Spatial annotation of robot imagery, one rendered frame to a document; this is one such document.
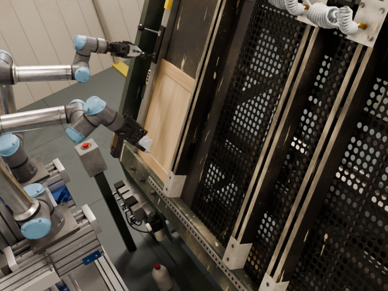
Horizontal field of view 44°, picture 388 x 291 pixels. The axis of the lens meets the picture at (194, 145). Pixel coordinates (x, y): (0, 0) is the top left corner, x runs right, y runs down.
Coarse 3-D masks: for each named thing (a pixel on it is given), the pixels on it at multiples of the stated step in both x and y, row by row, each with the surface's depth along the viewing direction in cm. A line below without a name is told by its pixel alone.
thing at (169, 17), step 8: (176, 0) 248; (176, 8) 250; (168, 16) 250; (168, 24) 251; (168, 32) 253; (168, 40) 256; (160, 56) 257; (152, 64) 262; (152, 72) 262; (152, 80) 262; (152, 88) 264; (144, 96) 268; (144, 104) 268; (144, 112) 268; (144, 120) 271
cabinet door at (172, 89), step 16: (160, 64) 259; (160, 80) 259; (176, 80) 245; (192, 80) 233; (160, 96) 259; (176, 96) 245; (160, 112) 258; (176, 112) 244; (144, 128) 271; (160, 128) 257; (176, 128) 244; (160, 144) 257; (176, 144) 243; (144, 160) 270; (160, 160) 256; (160, 176) 255
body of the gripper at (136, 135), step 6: (126, 114) 191; (126, 120) 189; (132, 120) 191; (126, 126) 191; (132, 126) 192; (138, 126) 192; (114, 132) 190; (126, 132) 192; (132, 132) 192; (138, 132) 193; (144, 132) 194; (126, 138) 193; (132, 138) 193; (138, 138) 195; (132, 144) 194
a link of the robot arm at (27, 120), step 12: (48, 108) 192; (60, 108) 192; (72, 108) 192; (0, 120) 186; (12, 120) 186; (24, 120) 187; (36, 120) 188; (48, 120) 190; (60, 120) 191; (0, 132) 186; (12, 132) 189
